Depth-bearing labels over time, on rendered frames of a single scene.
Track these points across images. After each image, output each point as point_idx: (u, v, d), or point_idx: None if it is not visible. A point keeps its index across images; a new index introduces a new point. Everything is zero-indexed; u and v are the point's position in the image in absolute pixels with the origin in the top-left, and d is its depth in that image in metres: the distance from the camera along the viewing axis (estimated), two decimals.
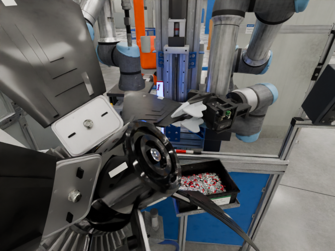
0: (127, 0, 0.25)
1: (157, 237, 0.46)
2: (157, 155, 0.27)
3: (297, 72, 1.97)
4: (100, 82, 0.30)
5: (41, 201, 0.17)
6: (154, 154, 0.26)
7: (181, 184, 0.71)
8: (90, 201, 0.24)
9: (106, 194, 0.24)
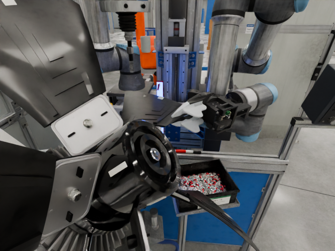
0: (129, 33, 0.27)
1: (157, 236, 0.46)
2: (157, 154, 0.27)
3: (297, 72, 1.97)
4: (99, 81, 0.30)
5: (41, 200, 0.17)
6: (154, 153, 0.26)
7: (181, 183, 0.71)
8: (89, 200, 0.24)
9: (105, 194, 0.24)
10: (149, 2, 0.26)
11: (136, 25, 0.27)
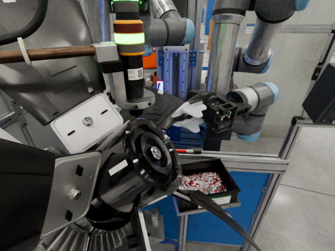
0: None
1: (158, 236, 0.46)
2: (158, 153, 0.26)
3: (297, 71, 1.96)
4: (99, 79, 0.30)
5: (40, 199, 0.17)
6: (155, 152, 0.26)
7: (181, 183, 0.71)
8: (89, 199, 0.23)
9: (105, 193, 0.23)
10: (153, 93, 0.33)
11: (143, 109, 0.34)
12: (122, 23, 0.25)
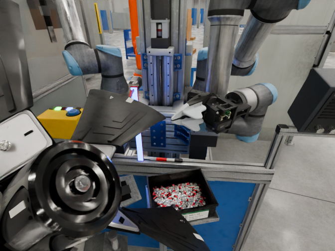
0: None
1: None
2: (83, 184, 0.22)
3: (291, 73, 1.92)
4: (26, 94, 0.25)
5: None
6: (80, 183, 0.22)
7: (158, 195, 0.67)
8: None
9: (9, 237, 0.19)
10: None
11: None
12: None
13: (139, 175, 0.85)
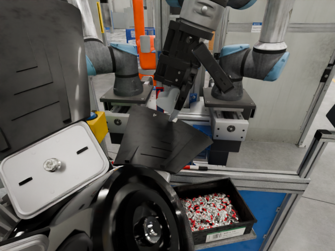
0: None
1: None
2: (155, 230, 0.15)
3: (305, 73, 1.85)
4: (83, 102, 0.21)
5: None
6: (150, 229, 0.15)
7: (185, 208, 0.60)
8: None
9: None
10: None
11: None
12: None
13: None
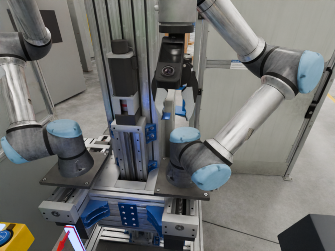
0: None
1: None
2: None
3: (289, 109, 1.76)
4: None
5: None
6: None
7: None
8: None
9: None
10: None
11: None
12: None
13: None
